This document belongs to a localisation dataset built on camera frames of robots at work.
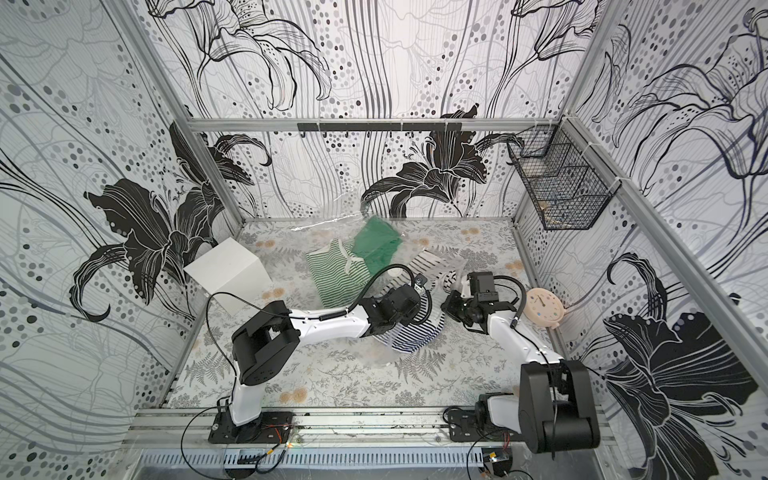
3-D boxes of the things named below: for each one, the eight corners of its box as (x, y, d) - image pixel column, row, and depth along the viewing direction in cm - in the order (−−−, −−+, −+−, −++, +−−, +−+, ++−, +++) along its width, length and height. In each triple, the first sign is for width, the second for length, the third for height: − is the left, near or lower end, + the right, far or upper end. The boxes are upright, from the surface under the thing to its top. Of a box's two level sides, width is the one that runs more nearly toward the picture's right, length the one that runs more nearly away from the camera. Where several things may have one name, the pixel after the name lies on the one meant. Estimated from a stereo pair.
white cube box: (207, 291, 100) (183, 267, 89) (245, 262, 108) (228, 236, 97) (241, 322, 93) (219, 299, 82) (279, 287, 101) (264, 263, 90)
